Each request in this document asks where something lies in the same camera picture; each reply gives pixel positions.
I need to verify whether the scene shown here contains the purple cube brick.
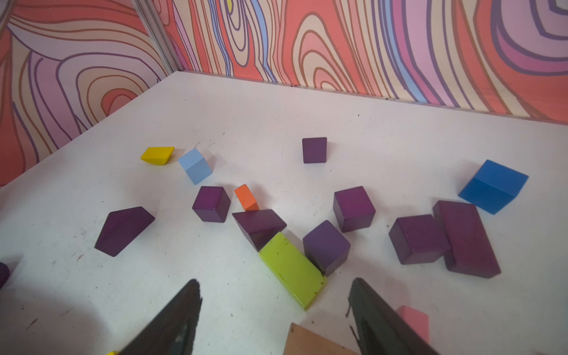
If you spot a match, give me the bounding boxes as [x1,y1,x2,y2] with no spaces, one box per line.
[302,137,328,164]
[192,186,231,223]

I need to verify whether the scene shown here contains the yellow wedge brick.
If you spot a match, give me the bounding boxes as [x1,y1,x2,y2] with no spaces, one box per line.
[141,146,175,166]

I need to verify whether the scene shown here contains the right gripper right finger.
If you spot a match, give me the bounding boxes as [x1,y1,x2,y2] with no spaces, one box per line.
[348,277,438,355]

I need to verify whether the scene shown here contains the light blue cube brick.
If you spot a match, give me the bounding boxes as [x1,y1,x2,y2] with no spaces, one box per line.
[178,149,212,185]

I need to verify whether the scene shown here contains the lime green long brick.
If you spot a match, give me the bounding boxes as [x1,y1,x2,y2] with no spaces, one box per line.
[259,232,328,310]

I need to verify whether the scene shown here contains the purple flat brick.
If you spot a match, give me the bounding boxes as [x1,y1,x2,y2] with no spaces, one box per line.
[433,201,501,279]

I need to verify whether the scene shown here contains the purple cube brick far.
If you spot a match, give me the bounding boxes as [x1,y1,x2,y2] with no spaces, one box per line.
[302,137,328,164]

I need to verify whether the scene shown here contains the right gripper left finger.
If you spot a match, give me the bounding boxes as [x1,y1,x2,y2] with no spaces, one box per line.
[119,279,203,354]

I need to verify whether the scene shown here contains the purple triangular prism brick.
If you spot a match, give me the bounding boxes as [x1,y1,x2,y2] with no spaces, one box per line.
[95,206,155,257]

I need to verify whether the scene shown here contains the natural wood block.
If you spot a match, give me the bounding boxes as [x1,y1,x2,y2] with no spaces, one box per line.
[283,323,357,355]

